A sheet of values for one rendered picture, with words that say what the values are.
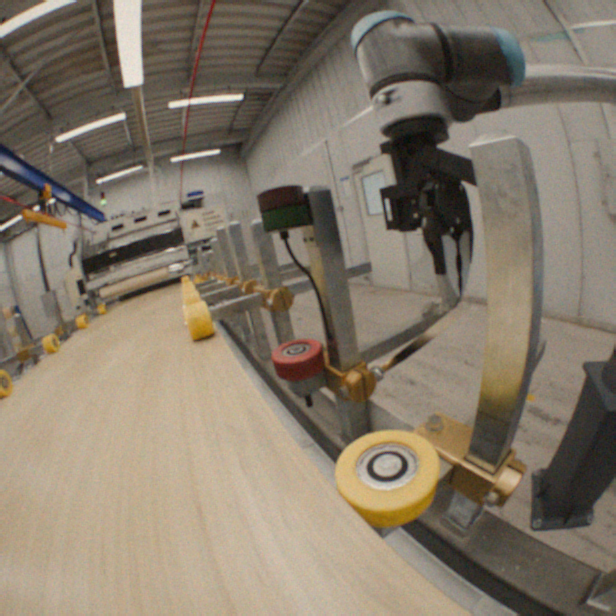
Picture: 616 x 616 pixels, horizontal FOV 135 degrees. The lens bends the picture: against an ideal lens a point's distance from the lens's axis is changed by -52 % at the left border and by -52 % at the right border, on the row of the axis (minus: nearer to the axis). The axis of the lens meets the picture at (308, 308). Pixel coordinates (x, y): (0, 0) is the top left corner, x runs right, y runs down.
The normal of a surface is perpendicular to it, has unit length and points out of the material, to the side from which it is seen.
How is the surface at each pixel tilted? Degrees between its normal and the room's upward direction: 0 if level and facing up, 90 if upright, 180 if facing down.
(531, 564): 0
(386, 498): 0
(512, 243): 90
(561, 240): 90
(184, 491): 0
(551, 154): 90
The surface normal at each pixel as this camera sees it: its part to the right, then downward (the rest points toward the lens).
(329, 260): 0.46, 0.15
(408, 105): -0.46, 0.34
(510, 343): -0.87, 0.29
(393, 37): -0.25, 0.32
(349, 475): -0.20, -0.94
